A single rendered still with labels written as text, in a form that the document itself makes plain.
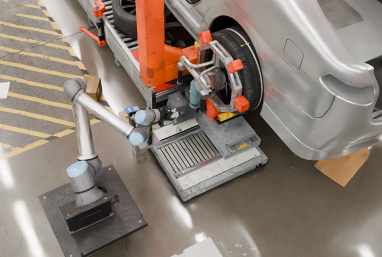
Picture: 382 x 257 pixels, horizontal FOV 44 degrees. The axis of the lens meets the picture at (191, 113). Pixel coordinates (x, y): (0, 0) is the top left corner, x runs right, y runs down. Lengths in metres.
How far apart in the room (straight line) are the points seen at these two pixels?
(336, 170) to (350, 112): 1.47
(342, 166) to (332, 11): 1.33
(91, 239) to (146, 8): 1.66
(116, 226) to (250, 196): 1.17
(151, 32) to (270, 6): 1.00
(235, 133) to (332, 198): 0.96
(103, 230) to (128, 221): 0.18
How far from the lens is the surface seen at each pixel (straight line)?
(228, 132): 4.05
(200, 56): 3.70
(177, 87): 4.32
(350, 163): 4.38
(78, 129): 3.43
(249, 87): 3.36
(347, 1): 4.28
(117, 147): 4.22
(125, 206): 3.53
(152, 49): 3.68
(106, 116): 3.20
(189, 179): 3.90
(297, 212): 3.96
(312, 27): 2.81
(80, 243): 3.43
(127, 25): 4.75
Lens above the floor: 3.32
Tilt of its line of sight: 48 degrees down
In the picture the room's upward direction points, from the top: 3 degrees clockwise
